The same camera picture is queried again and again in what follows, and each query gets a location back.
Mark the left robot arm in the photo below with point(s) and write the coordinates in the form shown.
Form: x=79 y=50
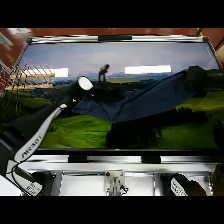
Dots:
x=33 y=128

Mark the navy blue garment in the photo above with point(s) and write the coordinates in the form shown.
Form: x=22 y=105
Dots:
x=143 y=101

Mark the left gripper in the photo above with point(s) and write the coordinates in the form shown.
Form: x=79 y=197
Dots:
x=104 y=89

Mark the silver frame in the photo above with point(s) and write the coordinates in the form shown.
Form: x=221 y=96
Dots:
x=100 y=166

